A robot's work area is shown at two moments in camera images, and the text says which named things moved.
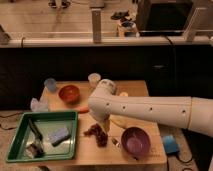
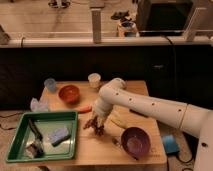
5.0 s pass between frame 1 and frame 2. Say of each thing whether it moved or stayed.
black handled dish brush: stayed
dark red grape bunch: moved
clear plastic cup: stayed
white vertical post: stayed
